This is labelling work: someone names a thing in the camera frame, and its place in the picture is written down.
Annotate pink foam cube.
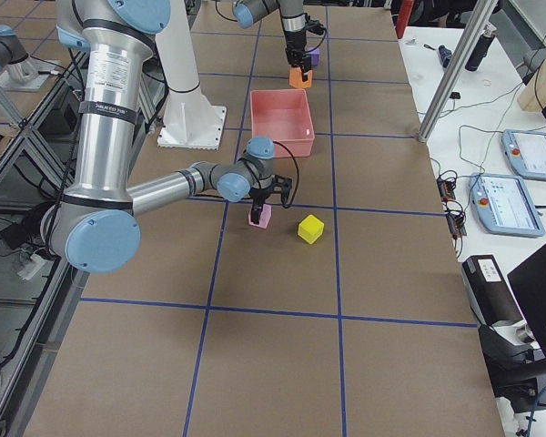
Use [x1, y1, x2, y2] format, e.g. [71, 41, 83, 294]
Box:
[248, 204, 272, 229]

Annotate teach pendant tablet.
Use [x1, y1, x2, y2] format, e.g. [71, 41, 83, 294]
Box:
[470, 173, 545, 238]
[501, 129, 546, 181]

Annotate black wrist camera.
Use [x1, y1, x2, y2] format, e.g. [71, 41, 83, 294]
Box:
[271, 175, 293, 208]
[306, 17, 327, 36]

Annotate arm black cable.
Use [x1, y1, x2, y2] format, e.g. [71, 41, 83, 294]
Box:
[272, 140, 300, 210]

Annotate far teach pendant tablet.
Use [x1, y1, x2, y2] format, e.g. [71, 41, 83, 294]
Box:
[501, 129, 546, 181]

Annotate orange foam cube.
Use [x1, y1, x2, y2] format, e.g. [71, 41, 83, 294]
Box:
[288, 68, 313, 89]

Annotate pink plastic bin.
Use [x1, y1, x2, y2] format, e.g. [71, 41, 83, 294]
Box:
[250, 88, 315, 158]

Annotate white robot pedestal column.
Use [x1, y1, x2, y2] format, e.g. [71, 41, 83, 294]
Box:
[156, 1, 227, 150]

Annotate purple foam cube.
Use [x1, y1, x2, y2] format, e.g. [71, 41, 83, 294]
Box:
[308, 48, 320, 67]

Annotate near teach pendant tablet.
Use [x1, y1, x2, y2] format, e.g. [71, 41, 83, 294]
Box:
[470, 173, 545, 238]

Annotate yellow foam cube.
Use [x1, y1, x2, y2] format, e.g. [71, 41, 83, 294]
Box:
[298, 214, 325, 244]

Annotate black label printer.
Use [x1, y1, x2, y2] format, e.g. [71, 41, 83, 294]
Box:
[461, 254, 523, 328]

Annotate aluminium frame post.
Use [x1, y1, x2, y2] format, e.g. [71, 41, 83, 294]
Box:
[417, 0, 497, 143]

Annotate black monitor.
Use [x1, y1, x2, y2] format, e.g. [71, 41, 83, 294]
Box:
[508, 243, 546, 351]

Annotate black water bottle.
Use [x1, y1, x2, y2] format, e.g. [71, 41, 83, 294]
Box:
[465, 23, 497, 72]

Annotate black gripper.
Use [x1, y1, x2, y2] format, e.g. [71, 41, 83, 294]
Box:
[285, 46, 311, 83]
[249, 186, 273, 224]

